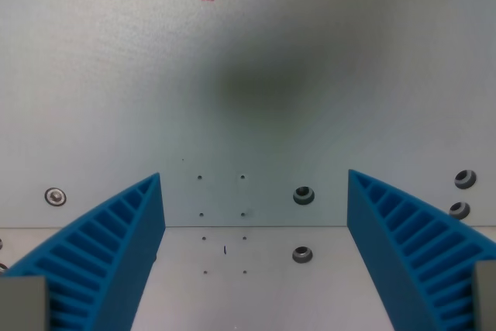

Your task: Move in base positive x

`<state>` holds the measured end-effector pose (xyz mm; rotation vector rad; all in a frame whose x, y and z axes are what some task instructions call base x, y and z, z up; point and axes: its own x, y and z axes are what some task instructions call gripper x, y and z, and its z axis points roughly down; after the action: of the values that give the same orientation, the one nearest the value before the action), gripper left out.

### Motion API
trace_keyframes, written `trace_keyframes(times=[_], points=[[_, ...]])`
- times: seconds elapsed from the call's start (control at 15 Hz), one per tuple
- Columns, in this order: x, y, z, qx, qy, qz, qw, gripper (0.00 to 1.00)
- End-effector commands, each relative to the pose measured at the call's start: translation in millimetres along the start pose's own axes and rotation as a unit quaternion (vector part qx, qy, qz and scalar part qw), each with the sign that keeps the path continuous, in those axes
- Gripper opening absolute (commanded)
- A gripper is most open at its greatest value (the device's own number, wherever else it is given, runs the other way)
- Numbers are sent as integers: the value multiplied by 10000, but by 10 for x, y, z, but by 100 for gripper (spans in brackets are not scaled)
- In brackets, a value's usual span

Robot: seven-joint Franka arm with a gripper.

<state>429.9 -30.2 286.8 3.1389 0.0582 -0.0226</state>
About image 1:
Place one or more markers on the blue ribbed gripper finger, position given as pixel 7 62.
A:
pixel 391 238
pixel 116 238

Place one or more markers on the grey threaded insert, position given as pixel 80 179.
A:
pixel 304 195
pixel 465 179
pixel 302 254
pixel 459 210

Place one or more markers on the silver screw with washer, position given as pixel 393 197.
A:
pixel 55 196

